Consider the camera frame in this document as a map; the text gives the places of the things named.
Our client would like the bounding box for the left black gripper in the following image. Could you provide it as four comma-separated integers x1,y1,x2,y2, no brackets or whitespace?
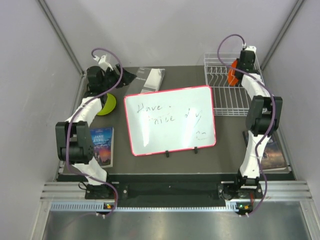
100,63,137,91

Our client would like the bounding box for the orange plate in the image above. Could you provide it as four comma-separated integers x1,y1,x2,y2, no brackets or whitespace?
227,58,239,87

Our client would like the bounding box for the lime green plate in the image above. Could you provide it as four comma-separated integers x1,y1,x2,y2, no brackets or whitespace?
97,93,117,116

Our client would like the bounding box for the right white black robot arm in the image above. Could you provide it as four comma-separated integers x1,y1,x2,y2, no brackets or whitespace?
233,46,283,198

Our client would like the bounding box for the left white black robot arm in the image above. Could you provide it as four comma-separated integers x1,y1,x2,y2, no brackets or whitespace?
55,64,136,199

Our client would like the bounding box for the Jane Eyre book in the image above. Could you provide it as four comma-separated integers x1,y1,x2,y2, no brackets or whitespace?
90,127,114,168

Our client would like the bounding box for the red framed whiteboard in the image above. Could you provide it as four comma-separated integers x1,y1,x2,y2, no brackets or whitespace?
123,85,217,157

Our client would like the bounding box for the Tale of Two Cities book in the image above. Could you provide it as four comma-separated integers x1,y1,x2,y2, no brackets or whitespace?
242,131,289,173

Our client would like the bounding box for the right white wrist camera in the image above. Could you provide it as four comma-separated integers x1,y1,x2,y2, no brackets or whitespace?
242,44,257,53

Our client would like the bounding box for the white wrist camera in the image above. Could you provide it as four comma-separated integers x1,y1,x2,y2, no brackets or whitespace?
242,44,257,53
93,54,113,70

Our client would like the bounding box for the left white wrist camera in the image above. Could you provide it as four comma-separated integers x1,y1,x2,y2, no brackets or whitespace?
93,54,113,70

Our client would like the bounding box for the white wire dish rack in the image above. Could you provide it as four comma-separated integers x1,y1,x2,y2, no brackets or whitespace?
204,52,251,117

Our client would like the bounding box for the aluminium frame rail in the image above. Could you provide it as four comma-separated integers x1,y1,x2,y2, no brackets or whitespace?
40,182,85,202

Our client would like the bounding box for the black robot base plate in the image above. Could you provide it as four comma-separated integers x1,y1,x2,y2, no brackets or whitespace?
78,182,263,201

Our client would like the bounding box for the grey slotted cable duct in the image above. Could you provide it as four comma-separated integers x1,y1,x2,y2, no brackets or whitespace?
49,201,251,213

